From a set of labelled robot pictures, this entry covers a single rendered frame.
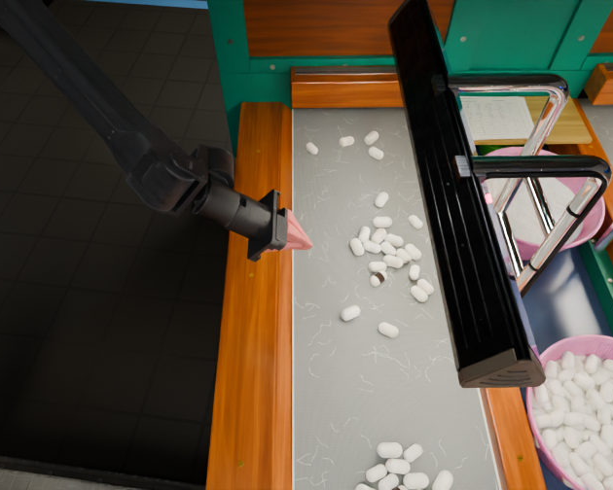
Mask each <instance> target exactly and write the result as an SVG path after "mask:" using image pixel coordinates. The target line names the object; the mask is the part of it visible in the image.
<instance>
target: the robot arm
mask: <svg viewBox="0 0 613 490"><path fill-rule="evenodd" d="M0 29H5V30H6V31H7V32H8V33H9V34H10V35H11V36H12V37H13V39H14V40H15V41H16V42H17V43H18V44H19V45H20V47H21V48H22V49H23V50H24V51H25V52H26V53H27V54H28V56H29V57H30V58H31V59H32V60H33V61H34V62H35V64H36V65H37V66H38V67H39V68H40V69H41V70H42V71H43V73H44V74H45V75H46V76H47V77H48V78H49V79H50V81H51V82H52V83H53V84H54V85H55V86H56V87H57V89H58V90H59V91H60V92H61V93H62V94H63V95H64V97H65V98H66V99H67V100H68V101H69V102H70V103H71V104H72V106H73V107H74V108H75V109H76V110H77V111H78V112H79V113H80V115H81V116H82V117H83V118H84V119H85V120H86V121H87V123H88V124H89V125H90V126H91V127H92V128H93V129H94V131H95V132H96V133H97V134H98V135H99V137H100V138H101V139H102V141H103V142H104V143H105V145H106V146H107V147H108V149H109V150H110V152H111V153H112V155H113V157H114V160H115V162H116V163H117V164H118V165H119V166H120V167H121V168H122V170H123V171H124V172H125V174H126V175H127V176H128V177H127V178H126V182H127V183H128V184H129V185H130V186H131V187H132V188H133V190H134V191H135V192H136V193H137V194H138V195H139V196H140V198H141V199H142V201H143V203H144V204H145V205H146V206H147V207H149V208H151V209H153V210H155V211H158V212H160V213H162V214H165V213H168V214H170V215H172V216H174V217H177V218H178V216H179V215H180V214H181V213H182V212H183V211H184V209H185V208H186V207H187V206H188V205H189V204H190V202H191V201H192V204H191V213H192V214H194V215H196V216H198V217H200V218H203V219H205V220H206V221H208V222H211V223H213V224H215V225H218V226H220V227H222V228H226V229H228V230H230V231H233V232H235V233H237V234H239V235H242V236H244V237H246V238H248V250H247V259H248V260H250V261H252V262H254V263H255V262H256V261H258V260H259V259H260V258H261V254H262V253H263V252H274V251H281V250H308V249H310V248H311V247H312V246H313V245H312V242H311V241H310V239H309V238H308V237H307V235H306V234H305V232H304V231H303V229H302V228H301V226H300V225H299V223H298V221H297V220H296V218H295V216H294V215H293V213H292V211H290V210H288V209H286V208H284V207H283V208H282V209H281V210H279V211H278V196H279V195H280V192H278V191H276V190H271V191H270V192H269V193H268V194H266V195H265V196H264V197H263V198H262V199H261V200H259V201H256V200H254V199H252V198H250V197H248V196H246V195H244V194H242V193H240V192H237V191H235V190H233V188H234V160H233V157H232V155H231V154H230V152H228V151H227V150H226V149H224V148H221V147H216V146H212V147H207V146H206V145H204V144H201V143H200V144H198V146H197V147H196V148H195V150H194V151H193V152H192V153H191V155H190V156H189V155H188V154H187V153H186V152H185V151H184V149H183V148H182V147H181V146H180V145H179V144H178V143H177V141H173V142H172V141H171V140H170V138H169V137H168V136H167V135H166V134H165V133H164V132H163V130H162V129H161V128H159V127H157V126H155V125H154V124H153V123H151V122H150V121H149V120H148V119H146V118H145V117H144V116H143V115H142V114H141V113H140V112H139V111H138V110H137V109H136V108H135V107H134V106H133V105H132V104H131V102H130V101H129V100H128V99H127V98H126V97H125V96H124V94H123V93H122V92H121V91H120V90H119V89H118V88H117V86H116V85H115V84H114V83H113V82H112V81H111V80H110V79H109V77H108V76H107V75H106V74H105V73H104V72H103V71H102V70H101V68H100V67H99V66H98V65H97V64H96V63H95V62H94V61H93V59H92V58H91V57H90V56H89V55H88V54H87V52H86V51H85V50H84V49H83V48H82V47H81V46H80V45H79V43H78V42H77V41H76V40H75V39H74V38H73V37H72V36H71V34H70V33H69V32H68V31H67V30H66V29H65V28H64V26H63V25H62V24H61V23H60V22H59V21H58V20H57V19H56V17H55V16H54V15H53V14H52V13H51V12H50V10H49V9H48V8H47V7H46V5H45V4H44V3H43V1H42V0H0Z"/></svg>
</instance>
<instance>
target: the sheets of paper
mask: <svg viewBox="0 0 613 490"><path fill-rule="evenodd" d="M460 100H461V103H462V106H463V109H464V113H465V116H466V119H467V122H468V125H469V128H470V131H471V135H472V138H473V140H486V139H518V138H528V137H529V135H530V133H531V131H532V129H533V127H534V124H533V121H532V119H531V116H530V114H529V111H528V108H527V106H526V103H525V100H524V97H517V96H509V97H490V96H460Z"/></svg>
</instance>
